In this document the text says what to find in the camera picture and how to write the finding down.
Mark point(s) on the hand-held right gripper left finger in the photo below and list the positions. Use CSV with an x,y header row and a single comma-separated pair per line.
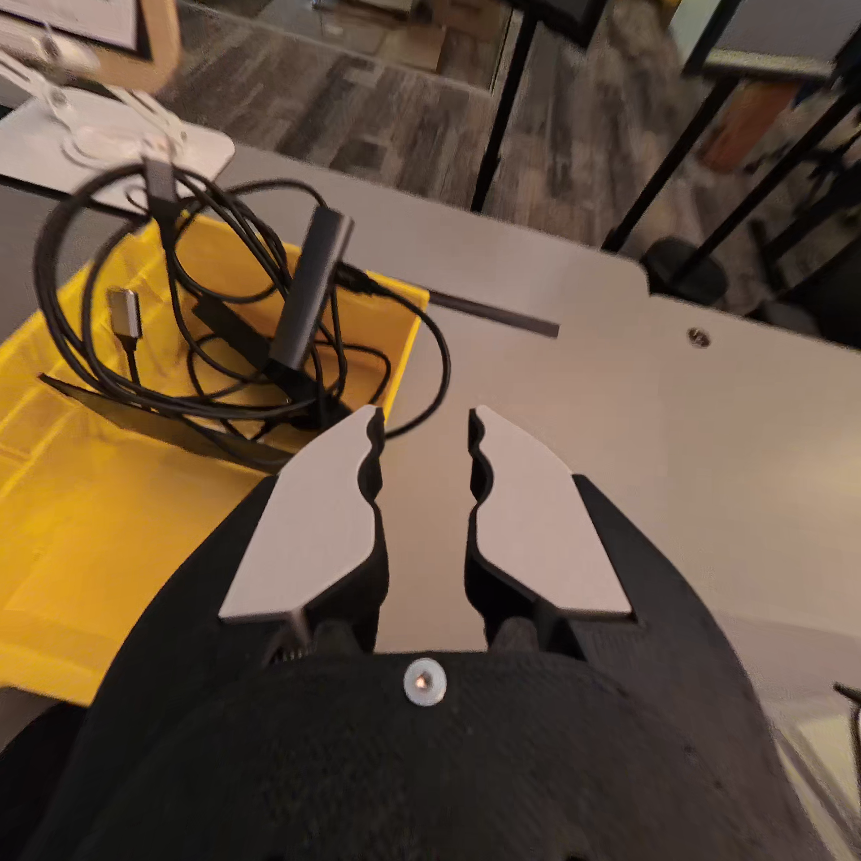
x,y
309,531

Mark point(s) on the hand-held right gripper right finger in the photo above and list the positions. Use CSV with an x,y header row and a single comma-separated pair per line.
x,y
545,538

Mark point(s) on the yellow plastic bin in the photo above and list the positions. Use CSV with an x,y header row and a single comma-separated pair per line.
x,y
101,538

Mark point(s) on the grey metal usb hub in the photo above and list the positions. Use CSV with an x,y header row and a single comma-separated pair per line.
x,y
309,289

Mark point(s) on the thin black bin divider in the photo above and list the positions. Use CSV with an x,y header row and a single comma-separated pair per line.
x,y
168,430

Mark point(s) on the white stand base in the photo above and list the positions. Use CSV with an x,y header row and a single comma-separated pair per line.
x,y
188,144

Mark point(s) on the flattened cardboard sheets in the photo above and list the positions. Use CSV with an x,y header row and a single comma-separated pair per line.
x,y
403,33

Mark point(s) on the wooden sheet board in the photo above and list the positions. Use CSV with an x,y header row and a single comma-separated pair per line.
x,y
161,40

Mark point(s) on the framed display on stand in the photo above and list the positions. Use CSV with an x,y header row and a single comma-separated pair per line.
x,y
773,40

